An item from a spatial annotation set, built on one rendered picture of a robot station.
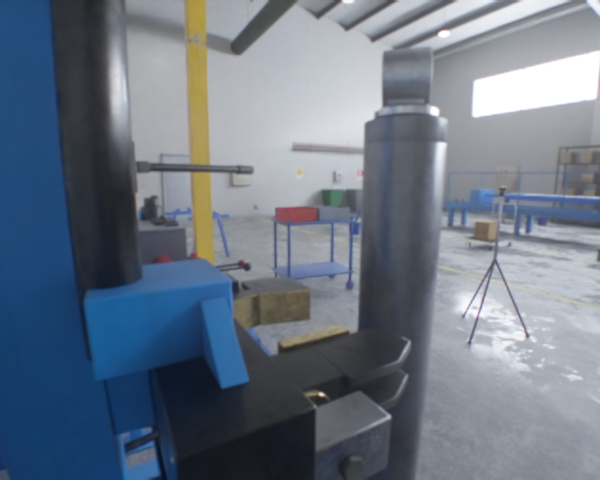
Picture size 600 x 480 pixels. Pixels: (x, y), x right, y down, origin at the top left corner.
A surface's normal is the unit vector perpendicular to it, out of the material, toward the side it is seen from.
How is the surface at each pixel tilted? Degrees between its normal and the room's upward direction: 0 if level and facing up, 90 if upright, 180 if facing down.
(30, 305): 90
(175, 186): 90
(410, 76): 98
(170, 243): 90
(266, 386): 0
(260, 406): 0
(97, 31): 90
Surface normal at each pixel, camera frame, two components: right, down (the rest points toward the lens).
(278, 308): 0.25, 0.18
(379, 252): -0.69, 0.13
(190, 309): 0.49, 0.15
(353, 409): 0.00, -0.98
